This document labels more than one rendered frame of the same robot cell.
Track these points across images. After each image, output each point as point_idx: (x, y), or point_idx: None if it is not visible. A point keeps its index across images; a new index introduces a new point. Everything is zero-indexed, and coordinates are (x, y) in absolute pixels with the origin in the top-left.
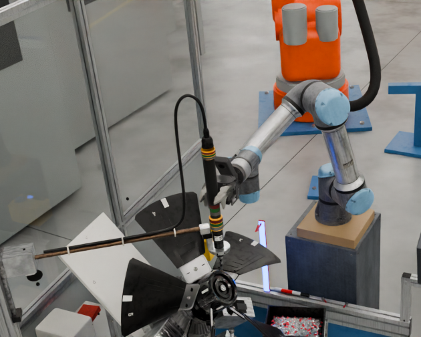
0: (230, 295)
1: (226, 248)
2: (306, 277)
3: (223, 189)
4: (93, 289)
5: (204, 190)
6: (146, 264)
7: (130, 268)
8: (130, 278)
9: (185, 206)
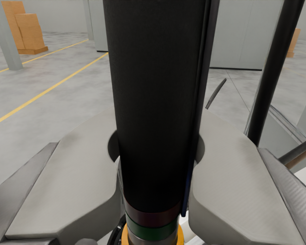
0: None
1: None
2: None
3: (81, 166)
4: None
5: (222, 131)
6: (212, 100)
7: (219, 84)
8: (213, 93)
9: (249, 124)
